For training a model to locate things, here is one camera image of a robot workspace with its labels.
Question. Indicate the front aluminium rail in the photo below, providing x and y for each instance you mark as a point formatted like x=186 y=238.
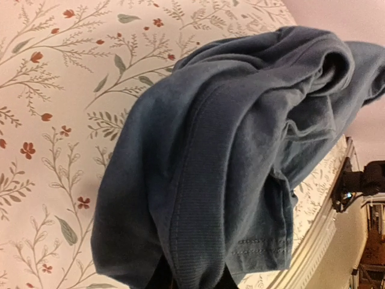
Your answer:
x=314 y=225

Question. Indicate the floral tablecloth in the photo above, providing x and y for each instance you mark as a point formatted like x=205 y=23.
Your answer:
x=70 y=72

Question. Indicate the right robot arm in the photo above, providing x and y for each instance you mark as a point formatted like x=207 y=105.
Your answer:
x=351 y=185

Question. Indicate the teal blue t-shirt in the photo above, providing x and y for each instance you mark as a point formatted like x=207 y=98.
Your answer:
x=199 y=190

